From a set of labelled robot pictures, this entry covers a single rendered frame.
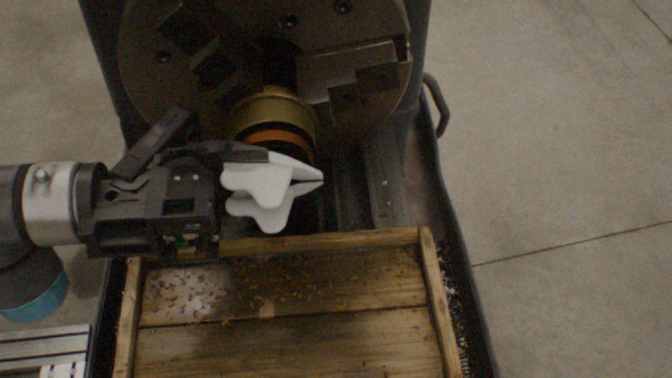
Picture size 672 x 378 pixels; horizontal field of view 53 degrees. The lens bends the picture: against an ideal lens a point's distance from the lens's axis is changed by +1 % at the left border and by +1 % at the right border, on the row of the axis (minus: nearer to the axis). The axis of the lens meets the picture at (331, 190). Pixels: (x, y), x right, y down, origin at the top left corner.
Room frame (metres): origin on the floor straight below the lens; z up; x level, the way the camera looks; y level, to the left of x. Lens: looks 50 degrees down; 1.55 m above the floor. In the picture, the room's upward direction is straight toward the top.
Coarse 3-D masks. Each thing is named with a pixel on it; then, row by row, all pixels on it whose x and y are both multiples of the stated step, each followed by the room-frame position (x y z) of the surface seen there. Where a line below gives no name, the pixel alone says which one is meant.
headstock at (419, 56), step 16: (80, 0) 0.71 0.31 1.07; (96, 0) 0.70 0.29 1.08; (112, 0) 0.70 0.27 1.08; (416, 0) 0.73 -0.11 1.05; (96, 16) 0.70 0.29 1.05; (112, 16) 0.70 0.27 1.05; (416, 16) 0.73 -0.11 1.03; (96, 32) 0.70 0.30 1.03; (112, 32) 0.70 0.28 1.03; (416, 32) 0.74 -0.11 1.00; (96, 48) 0.71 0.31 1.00; (112, 48) 0.70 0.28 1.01; (416, 48) 0.74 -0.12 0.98; (112, 64) 0.70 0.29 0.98; (416, 64) 0.74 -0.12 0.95; (112, 80) 0.70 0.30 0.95; (416, 80) 0.74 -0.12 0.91; (112, 96) 0.71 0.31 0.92; (416, 96) 0.75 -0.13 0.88; (128, 112) 0.70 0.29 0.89
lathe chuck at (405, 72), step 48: (144, 0) 0.55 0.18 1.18; (240, 0) 0.56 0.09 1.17; (288, 0) 0.56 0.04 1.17; (336, 0) 0.57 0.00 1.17; (384, 0) 0.57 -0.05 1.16; (144, 48) 0.55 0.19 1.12; (144, 96) 0.55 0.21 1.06; (192, 96) 0.55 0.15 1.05; (384, 96) 0.57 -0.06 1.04; (336, 144) 0.57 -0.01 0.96
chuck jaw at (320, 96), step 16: (336, 48) 0.57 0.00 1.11; (352, 48) 0.56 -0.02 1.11; (368, 48) 0.56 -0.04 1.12; (384, 48) 0.56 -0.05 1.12; (400, 48) 0.58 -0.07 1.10; (304, 64) 0.55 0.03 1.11; (320, 64) 0.54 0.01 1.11; (336, 64) 0.54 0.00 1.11; (352, 64) 0.54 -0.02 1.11; (368, 64) 0.53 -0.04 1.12; (384, 64) 0.53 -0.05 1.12; (304, 80) 0.52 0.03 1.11; (320, 80) 0.52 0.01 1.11; (336, 80) 0.52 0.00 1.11; (352, 80) 0.51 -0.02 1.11; (368, 80) 0.53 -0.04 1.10; (384, 80) 0.53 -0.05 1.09; (304, 96) 0.50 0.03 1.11; (320, 96) 0.49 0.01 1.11; (336, 96) 0.51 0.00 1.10; (352, 96) 0.51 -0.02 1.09; (320, 112) 0.49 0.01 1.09; (336, 112) 0.51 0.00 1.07; (320, 128) 0.49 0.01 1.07
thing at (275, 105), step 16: (256, 96) 0.48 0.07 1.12; (272, 96) 0.48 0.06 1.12; (288, 96) 0.48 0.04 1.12; (240, 112) 0.47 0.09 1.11; (256, 112) 0.46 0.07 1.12; (272, 112) 0.46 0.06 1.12; (288, 112) 0.46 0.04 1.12; (304, 112) 0.47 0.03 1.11; (240, 128) 0.45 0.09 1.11; (256, 128) 0.45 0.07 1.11; (272, 128) 0.44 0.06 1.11; (288, 128) 0.45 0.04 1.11; (304, 128) 0.45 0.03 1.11; (256, 144) 0.42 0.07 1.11; (272, 144) 0.42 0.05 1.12; (288, 144) 0.42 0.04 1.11; (304, 144) 0.43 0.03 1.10; (304, 160) 0.42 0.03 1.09
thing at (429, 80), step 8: (424, 72) 0.89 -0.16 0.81; (424, 80) 0.88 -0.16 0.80; (432, 80) 0.88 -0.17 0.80; (432, 88) 0.88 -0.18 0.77; (432, 96) 0.90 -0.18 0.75; (440, 96) 0.90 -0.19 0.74; (440, 104) 0.91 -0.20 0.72; (440, 112) 0.93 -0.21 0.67; (448, 112) 0.94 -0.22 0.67; (440, 120) 0.98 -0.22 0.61; (448, 120) 0.96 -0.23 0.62; (440, 128) 0.99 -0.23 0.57; (440, 136) 1.00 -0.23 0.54
